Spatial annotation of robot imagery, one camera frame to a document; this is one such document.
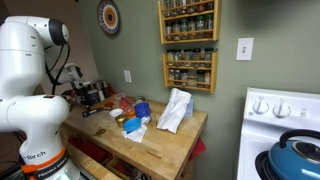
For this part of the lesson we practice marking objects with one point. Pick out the white cloth bag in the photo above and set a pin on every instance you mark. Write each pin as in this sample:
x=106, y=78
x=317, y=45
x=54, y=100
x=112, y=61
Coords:
x=174, y=111

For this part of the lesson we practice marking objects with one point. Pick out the white crumpled paper towel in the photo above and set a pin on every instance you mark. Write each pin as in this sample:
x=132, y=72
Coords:
x=138, y=134

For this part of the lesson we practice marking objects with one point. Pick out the white light switch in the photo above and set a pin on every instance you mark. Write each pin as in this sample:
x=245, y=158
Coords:
x=244, y=49

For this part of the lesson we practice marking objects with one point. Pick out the blue cup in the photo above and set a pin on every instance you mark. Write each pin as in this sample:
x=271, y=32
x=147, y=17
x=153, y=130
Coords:
x=142, y=109

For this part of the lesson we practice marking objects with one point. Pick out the steel pepper grinder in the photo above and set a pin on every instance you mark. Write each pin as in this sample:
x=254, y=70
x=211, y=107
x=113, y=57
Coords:
x=102, y=90

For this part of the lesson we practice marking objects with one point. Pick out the blue tea kettle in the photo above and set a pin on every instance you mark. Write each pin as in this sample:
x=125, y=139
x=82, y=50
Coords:
x=296, y=159

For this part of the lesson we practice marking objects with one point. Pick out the white round lid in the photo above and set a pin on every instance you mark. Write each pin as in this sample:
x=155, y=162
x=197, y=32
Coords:
x=116, y=112

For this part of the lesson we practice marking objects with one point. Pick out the decorative wall plate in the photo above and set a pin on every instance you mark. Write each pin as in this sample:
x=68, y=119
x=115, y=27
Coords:
x=108, y=17

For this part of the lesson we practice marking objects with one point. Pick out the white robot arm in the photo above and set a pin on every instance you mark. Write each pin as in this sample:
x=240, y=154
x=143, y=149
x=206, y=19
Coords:
x=22, y=68

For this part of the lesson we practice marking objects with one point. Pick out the yellow small cup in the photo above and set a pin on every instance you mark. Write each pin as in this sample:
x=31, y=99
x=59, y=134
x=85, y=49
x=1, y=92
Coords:
x=121, y=119

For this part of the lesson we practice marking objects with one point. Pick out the orange small container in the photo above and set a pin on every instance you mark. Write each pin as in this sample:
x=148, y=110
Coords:
x=131, y=114

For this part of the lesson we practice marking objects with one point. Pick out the clear plastic bag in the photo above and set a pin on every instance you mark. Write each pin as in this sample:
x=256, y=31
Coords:
x=124, y=102

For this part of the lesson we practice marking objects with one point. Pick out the white electric stove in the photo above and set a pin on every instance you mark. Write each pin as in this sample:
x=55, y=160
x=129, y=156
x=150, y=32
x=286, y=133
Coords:
x=267, y=115

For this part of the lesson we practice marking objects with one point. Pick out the white wall outlet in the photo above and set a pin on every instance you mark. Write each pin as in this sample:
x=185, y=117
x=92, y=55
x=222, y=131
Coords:
x=127, y=76

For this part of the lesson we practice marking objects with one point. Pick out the lower wooden spice rack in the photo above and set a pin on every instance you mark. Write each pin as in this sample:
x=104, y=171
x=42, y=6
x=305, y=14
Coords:
x=193, y=69

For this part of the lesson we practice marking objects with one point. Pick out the small black flashlight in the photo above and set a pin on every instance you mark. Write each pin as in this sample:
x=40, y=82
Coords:
x=90, y=112

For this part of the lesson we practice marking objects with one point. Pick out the blue round lid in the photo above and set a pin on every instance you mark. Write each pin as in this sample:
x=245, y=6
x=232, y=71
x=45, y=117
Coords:
x=132, y=124

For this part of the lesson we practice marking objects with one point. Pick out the wooden spice rack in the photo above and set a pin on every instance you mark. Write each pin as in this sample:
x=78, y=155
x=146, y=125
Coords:
x=193, y=69
x=185, y=21

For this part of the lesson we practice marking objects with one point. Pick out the upper wooden spice rack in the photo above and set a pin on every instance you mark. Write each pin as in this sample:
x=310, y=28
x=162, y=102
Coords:
x=185, y=21

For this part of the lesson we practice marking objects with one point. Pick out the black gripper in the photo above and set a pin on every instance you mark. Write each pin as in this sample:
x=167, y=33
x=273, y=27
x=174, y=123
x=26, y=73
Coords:
x=79, y=89

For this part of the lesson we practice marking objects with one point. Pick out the black white cylindrical canister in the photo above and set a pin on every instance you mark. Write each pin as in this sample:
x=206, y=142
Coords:
x=92, y=97

